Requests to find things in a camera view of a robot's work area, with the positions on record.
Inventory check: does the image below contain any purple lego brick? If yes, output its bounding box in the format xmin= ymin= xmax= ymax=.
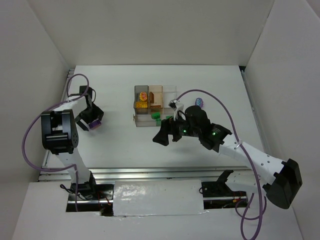
xmin=88 ymin=119 xmax=102 ymax=130

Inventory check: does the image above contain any brown lego brick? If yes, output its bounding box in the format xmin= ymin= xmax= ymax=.
xmin=150 ymin=103 xmax=162 ymax=109

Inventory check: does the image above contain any purple butterfly lego piece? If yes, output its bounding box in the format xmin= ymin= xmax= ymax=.
xmin=194 ymin=97 xmax=204 ymax=108

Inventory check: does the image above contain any yellow lego brick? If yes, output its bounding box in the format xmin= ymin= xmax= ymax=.
xmin=139 ymin=91 xmax=148 ymax=102
xmin=135 ymin=101 xmax=148 ymax=109

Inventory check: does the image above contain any brown yellow lego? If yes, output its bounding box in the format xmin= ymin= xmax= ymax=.
xmin=149 ymin=92 xmax=155 ymax=104

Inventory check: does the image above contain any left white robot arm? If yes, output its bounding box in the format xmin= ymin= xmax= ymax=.
xmin=40 ymin=85 xmax=104 ymax=200

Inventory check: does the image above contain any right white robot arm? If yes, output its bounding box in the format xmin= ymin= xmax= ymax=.
xmin=152 ymin=105 xmax=303 ymax=209

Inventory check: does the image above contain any clear long plastic container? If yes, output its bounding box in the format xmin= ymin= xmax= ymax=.
xmin=133 ymin=108 xmax=174 ymax=127

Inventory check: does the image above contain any clear square plastic container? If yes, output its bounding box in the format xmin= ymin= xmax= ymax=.
xmin=162 ymin=85 xmax=177 ymax=108

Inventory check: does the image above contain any smoky grey plastic container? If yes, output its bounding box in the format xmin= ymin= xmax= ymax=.
xmin=134 ymin=85 xmax=149 ymax=114

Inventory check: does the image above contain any orange tinted plastic container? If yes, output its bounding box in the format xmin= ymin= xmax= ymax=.
xmin=148 ymin=85 xmax=164 ymax=113

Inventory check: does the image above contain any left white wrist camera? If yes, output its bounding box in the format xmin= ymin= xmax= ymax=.
xmin=79 ymin=85 xmax=96 ymax=102

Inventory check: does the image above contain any aluminium frame rail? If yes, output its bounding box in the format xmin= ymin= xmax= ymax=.
xmin=37 ymin=166 xmax=251 ymax=183

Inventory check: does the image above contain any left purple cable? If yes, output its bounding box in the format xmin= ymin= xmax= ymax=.
xmin=21 ymin=73 xmax=91 ymax=213

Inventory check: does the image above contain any purple cable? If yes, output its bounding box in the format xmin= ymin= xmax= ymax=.
xmin=174 ymin=89 xmax=267 ymax=240
xmin=21 ymin=73 xmax=91 ymax=213

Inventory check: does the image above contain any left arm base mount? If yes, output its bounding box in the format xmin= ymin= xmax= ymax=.
xmin=59 ymin=184 xmax=114 ymax=217

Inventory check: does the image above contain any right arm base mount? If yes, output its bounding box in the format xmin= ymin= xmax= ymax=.
xmin=199 ymin=181 xmax=248 ymax=210

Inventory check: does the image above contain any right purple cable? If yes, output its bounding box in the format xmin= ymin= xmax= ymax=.
xmin=174 ymin=89 xmax=267 ymax=240

